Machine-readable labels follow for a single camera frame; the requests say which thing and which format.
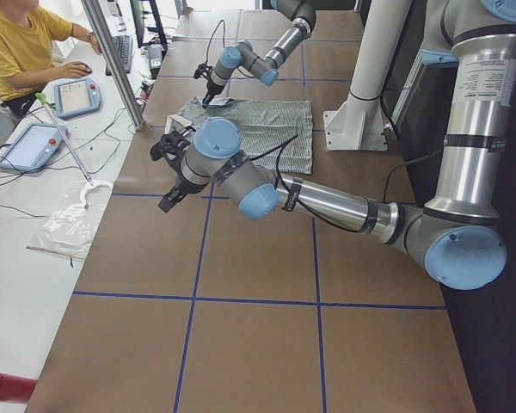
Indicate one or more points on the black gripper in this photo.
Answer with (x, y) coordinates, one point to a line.
(181, 186)
(211, 90)

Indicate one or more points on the blue white striped polo shirt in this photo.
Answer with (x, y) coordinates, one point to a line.
(263, 125)

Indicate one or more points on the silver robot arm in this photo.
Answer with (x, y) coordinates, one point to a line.
(302, 14)
(453, 237)

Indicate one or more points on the white clothes hanger hook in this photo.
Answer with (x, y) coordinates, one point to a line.
(90, 186)

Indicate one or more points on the black keyboard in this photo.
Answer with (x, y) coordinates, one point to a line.
(124, 46)

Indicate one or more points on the clear plastic bag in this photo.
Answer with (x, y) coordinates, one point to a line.
(70, 229)

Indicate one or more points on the black computer mouse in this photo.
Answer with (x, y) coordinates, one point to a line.
(85, 69)

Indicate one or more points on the brown paper table cover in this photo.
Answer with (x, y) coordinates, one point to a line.
(203, 310)

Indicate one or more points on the far blue teach pendant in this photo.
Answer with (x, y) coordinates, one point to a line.
(76, 98)

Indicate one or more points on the blue teach pendant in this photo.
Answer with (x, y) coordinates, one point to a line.
(32, 149)
(76, 98)

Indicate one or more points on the near blue teach pendant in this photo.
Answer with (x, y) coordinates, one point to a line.
(32, 149)

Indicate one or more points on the metal rod with green tip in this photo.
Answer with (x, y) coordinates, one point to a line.
(42, 99)

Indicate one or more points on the person in yellow shirt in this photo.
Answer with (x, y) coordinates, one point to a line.
(27, 32)

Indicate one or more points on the red object at corner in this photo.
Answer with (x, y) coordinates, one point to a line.
(16, 389)

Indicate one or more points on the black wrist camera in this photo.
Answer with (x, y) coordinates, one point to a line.
(171, 145)
(202, 71)

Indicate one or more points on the aluminium frame post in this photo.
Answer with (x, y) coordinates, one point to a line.
(97, 21)

